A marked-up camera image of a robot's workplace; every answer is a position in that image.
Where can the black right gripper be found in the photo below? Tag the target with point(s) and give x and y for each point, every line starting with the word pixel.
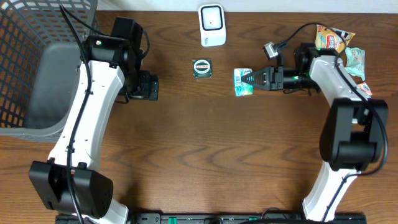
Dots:
pixel 271 78

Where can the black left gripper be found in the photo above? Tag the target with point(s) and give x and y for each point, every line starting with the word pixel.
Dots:
pixel 149 86

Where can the green Zam-Buk ointment box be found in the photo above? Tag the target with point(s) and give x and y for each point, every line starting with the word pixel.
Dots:
pixel 202 68

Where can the cream snack bag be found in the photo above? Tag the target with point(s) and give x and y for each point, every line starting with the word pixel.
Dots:
pixel 332 38

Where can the teal white tissue packet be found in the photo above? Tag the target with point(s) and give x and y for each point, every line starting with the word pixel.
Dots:
pixel 355 65

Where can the orange snack packet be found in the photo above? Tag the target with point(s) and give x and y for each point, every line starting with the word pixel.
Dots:
pixel 365 88

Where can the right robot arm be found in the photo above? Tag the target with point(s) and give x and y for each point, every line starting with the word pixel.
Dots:
pixel 354 134

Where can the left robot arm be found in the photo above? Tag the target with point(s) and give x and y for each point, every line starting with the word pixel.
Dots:
pixel 69 181

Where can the white barcode scanner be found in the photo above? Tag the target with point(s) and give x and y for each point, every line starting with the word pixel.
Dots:
pixel 212 25

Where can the grey plastic mesh basket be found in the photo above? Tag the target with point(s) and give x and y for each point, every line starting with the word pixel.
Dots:
pixel 40 65

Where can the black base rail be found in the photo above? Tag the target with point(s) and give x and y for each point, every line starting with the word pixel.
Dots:
pixel 156 218

